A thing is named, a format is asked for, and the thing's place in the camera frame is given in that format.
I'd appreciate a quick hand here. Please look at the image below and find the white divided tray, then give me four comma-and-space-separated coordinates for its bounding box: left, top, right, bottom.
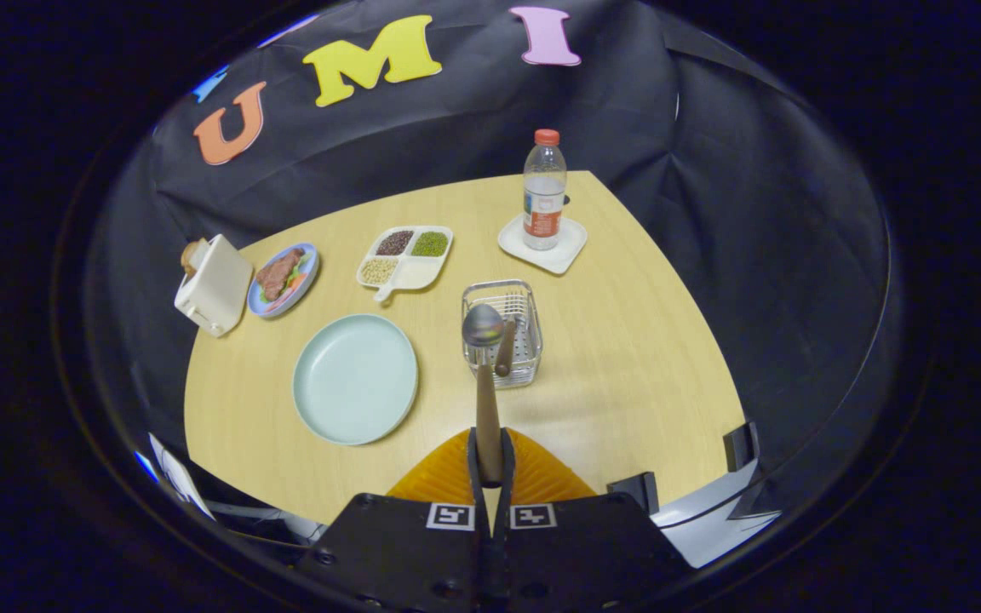
356, 225, 455, 303

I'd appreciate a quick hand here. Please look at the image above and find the white toaster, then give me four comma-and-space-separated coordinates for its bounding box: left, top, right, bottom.
174, 234, 255, 338

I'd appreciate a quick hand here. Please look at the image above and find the fork with wooden handle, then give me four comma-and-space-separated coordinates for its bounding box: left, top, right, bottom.
493, 289, 525, 378

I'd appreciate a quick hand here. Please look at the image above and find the steak with vegetables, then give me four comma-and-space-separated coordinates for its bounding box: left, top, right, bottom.
255, 248, 307, 303

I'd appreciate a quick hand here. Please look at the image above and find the black table bracket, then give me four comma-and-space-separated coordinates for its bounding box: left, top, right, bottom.
723, 421, 761, 471
607, 471, 660, 514

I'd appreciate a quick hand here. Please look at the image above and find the metal wire basket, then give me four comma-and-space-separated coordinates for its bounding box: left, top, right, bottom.
462, 279, 544, 390

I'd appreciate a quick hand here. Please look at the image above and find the white square coaster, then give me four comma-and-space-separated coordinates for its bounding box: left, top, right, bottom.
497, 215, 588, 276

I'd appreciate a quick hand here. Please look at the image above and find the spoon with wooden handle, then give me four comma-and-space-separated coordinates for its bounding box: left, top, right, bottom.
462, 303, 506, 488

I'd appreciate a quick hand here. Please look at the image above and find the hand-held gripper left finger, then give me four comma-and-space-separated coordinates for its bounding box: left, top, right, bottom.
299, 426, 496, 613

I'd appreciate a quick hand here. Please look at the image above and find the pale green plate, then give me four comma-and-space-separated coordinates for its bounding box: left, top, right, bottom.
292, 313, 419, 446

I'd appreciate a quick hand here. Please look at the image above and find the clear bottle with red cap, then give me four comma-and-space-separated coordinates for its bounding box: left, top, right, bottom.
522, 129, 568, 251

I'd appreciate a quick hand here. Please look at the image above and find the black backdrop cloth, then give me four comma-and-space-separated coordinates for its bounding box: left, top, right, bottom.
86, 0, 892, 529

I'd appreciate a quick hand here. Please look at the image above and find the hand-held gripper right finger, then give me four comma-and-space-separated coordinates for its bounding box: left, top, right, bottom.
490, 426, 696, 613

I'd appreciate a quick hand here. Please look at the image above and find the blue plate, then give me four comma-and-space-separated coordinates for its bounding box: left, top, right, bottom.
247, 243, 320, 319

